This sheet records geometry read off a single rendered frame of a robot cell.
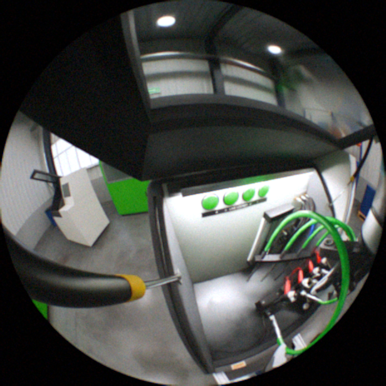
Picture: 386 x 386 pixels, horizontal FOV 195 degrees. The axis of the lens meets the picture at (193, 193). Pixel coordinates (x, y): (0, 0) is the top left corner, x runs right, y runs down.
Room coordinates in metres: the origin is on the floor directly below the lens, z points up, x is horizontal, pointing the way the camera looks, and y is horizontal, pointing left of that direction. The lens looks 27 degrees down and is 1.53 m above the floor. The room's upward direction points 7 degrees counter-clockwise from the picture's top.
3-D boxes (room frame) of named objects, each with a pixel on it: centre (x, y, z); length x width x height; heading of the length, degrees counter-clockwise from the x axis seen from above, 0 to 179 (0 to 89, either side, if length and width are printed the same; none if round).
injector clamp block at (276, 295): (0.01, -0.39, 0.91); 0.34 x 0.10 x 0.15; 97
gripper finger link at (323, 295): (-0.06, -0.26, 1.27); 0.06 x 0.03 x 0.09; 7
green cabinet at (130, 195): (2.59, 1.53, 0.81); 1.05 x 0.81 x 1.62; 94
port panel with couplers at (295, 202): (0.28, -0.48, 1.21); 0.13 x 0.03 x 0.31; 97
